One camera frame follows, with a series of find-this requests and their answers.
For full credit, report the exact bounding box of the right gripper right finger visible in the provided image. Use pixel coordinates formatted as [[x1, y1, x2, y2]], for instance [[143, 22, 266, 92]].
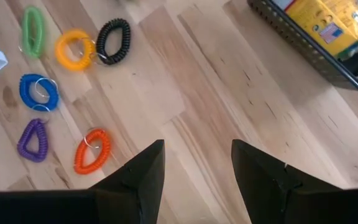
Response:
[[231, 139, 343, 224]]

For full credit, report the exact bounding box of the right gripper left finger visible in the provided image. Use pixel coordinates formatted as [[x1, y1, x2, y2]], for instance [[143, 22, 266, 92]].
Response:
[[88, 139, 167, 224]]

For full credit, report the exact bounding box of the red coil wristband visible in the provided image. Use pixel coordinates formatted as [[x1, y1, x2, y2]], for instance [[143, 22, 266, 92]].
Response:
[[73, 128, 112, 175]]

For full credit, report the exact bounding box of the purple coil wristband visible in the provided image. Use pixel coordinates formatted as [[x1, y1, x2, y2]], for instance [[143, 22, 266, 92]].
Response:
[[16, 118, 50, 164]]

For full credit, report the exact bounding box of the black coil wristband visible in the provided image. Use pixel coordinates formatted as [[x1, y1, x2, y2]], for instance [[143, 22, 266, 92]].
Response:
[[95, 17, 132, 67]]

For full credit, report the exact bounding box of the black mesh basket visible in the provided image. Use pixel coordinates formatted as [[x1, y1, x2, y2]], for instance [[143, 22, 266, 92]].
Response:
[[246, 0, 358, 101]]

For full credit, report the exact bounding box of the blue coil wristband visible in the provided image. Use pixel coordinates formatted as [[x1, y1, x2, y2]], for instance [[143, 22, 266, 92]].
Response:
[[18, 73, 60, 113]]

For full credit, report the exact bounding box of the orange-yellow coil wristband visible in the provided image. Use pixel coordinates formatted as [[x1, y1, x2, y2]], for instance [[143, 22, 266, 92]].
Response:
[[54, 28, 97, 72]]

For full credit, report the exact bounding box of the green coil wristband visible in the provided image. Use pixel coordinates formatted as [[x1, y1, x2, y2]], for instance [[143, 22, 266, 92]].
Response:
[[21, 6, 47, 60]]

